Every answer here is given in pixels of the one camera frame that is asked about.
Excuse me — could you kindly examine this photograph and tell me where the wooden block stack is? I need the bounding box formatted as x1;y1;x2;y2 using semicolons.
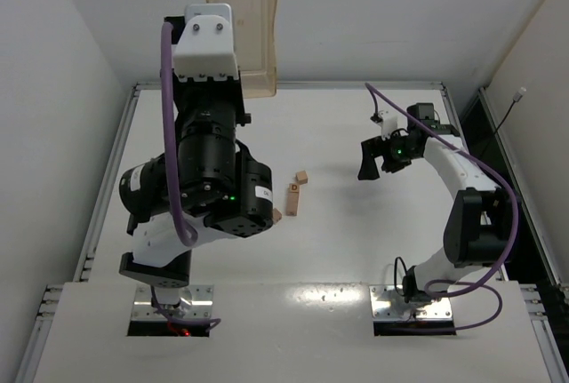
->
285;193;300;216

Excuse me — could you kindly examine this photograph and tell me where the amber transparent plastic container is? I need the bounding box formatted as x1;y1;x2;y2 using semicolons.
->
206;0;277;99

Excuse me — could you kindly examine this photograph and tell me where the wooden block letter D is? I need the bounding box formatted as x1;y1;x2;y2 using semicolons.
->
288;183;301;198

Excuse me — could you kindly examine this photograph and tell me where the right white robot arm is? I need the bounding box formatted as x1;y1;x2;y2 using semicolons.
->
358;103;518;301

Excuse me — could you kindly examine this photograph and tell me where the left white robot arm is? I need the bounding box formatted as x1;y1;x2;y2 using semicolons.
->
119;15;273;288

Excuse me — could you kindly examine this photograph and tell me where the wooden cube far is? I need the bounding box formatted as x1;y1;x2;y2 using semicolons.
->
295;171;309;185

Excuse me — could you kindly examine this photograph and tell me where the small wooden cube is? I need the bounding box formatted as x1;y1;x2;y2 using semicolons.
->
272;208;283;224

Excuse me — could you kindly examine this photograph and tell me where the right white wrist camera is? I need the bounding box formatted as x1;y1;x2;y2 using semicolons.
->
370;110;398;140

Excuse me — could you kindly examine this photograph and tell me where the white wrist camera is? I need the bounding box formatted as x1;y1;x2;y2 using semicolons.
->
172;3;239;82
370;110;398;140

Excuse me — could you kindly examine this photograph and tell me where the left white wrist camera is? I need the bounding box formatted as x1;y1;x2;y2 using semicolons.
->
172;3;239;82

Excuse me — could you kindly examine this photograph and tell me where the black wall cable white plug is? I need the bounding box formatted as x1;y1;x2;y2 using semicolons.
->
481;86;527;156

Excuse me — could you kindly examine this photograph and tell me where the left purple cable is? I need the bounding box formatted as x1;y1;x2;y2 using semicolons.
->
159;22;199;249

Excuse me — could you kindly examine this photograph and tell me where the purple cable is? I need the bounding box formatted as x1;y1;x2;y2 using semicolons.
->
364;83;520;333
159;22;199;249

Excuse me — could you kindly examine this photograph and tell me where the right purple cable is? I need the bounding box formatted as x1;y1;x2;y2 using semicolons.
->
364;83;520;333

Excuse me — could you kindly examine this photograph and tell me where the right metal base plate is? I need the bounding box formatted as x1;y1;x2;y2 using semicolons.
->
369;284;453;323

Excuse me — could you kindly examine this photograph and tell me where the metal base plate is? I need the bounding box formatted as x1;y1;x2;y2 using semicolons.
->
369;284;453;323
131;284;214;323

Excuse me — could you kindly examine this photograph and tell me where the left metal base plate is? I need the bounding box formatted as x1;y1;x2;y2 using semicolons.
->
131;284;214;323

